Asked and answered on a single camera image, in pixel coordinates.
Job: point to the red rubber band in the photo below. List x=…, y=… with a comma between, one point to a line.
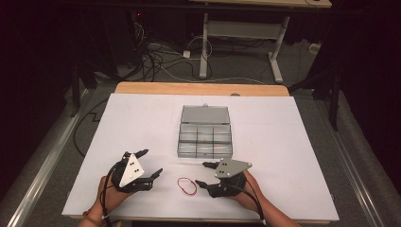
x=181, y=188

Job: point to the clear grey plastic compartment box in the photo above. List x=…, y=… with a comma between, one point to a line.
x=205, y=132

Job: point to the black metal stand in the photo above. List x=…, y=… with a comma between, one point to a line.
x=334, y=101
x=75, y=88

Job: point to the black device with red light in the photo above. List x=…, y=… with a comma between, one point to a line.
x=137, y=14

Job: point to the white power strip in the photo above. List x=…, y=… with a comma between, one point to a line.
x=314, y=48

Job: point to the brown wristband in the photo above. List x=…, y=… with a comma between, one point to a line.
x=91, y=218

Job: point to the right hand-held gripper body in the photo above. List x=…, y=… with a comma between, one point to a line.
x=230, y=168

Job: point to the person's left hand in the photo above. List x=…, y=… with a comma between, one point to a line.
x=112, y=198

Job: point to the person's right hand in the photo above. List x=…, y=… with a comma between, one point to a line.
x=249, y=195

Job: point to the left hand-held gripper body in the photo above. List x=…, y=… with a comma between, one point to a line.
x=130, y=170

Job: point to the white metal frame desk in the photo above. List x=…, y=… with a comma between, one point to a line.
x=242, y=30

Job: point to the aluminium floor rail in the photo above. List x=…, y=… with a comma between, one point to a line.
x=350, y=164
x=47, y=164

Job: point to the white power adapter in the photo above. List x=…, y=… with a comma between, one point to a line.
x=186, y=54

